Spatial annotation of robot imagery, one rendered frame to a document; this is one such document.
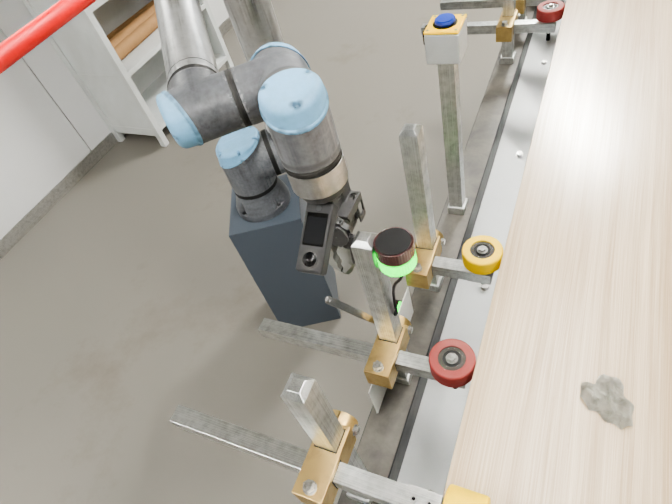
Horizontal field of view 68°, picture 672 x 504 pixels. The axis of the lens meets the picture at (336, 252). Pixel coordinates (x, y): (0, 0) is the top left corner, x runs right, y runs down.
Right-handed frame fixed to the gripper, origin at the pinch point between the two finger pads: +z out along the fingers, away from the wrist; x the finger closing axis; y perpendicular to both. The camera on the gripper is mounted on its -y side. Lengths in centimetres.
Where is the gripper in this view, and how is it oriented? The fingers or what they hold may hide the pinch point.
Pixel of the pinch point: (343, 271)
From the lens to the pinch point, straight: 91.3
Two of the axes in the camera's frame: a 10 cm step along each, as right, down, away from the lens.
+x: -9.0, -1.5, 4.1
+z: 2.3, 6.4, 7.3
